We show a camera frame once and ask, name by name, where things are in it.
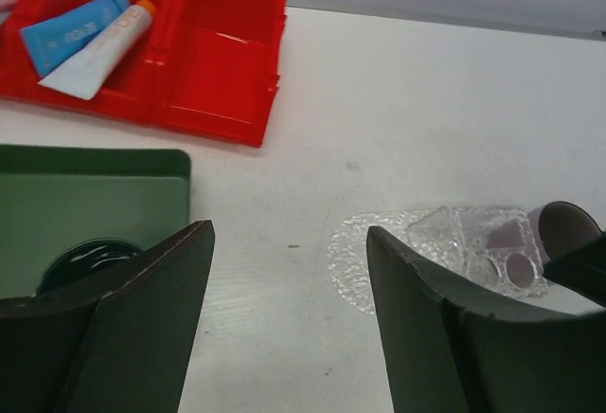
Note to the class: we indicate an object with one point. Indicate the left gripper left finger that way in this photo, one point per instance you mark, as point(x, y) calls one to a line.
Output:
point(118, 340)

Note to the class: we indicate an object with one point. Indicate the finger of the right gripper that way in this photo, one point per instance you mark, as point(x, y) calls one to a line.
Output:
point(582, 271)

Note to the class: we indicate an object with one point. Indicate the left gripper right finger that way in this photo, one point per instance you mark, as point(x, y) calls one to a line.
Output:
point(450, 345)

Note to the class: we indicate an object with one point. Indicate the purple ceramic mug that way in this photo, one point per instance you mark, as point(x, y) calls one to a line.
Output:
point(557, 229)

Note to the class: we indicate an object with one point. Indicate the clear textured holder box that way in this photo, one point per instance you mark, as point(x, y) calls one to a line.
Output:
point(456, 237)

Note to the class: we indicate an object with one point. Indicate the dark green mug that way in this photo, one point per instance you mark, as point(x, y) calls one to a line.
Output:
point(85, 259)

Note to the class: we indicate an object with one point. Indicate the clear textured oval tray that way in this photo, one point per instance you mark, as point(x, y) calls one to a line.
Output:
point(346, 256)

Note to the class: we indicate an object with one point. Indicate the green metal tray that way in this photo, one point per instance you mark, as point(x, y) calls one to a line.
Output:
point(54, 199)

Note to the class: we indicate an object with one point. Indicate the white toothpaste tube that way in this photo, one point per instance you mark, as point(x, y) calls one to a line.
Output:
point(82, 75)

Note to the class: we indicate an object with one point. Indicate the blue toothpaste tube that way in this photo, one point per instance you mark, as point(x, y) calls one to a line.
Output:
point(51, 42)

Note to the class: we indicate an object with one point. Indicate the pink white toothbrush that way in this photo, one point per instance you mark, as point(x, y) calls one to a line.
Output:
point(6, 9)

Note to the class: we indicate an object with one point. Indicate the red divided plastic bin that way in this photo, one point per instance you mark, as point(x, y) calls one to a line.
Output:
point(205, 67)

